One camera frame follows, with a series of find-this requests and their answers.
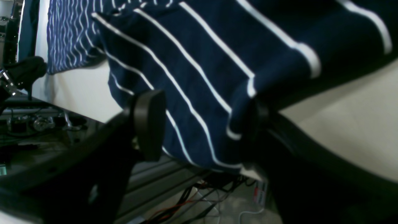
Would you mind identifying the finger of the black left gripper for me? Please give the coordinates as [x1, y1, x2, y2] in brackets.
[0, 56, 47, 103]

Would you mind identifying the navy white striped T-shirt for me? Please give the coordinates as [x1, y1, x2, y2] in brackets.
[47, 0, 397, 173]

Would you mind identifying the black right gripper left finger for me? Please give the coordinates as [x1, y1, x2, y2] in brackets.
[1, 90, 166, 224]

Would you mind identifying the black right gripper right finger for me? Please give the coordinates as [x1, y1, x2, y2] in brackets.
[243, 99, 398, 224]

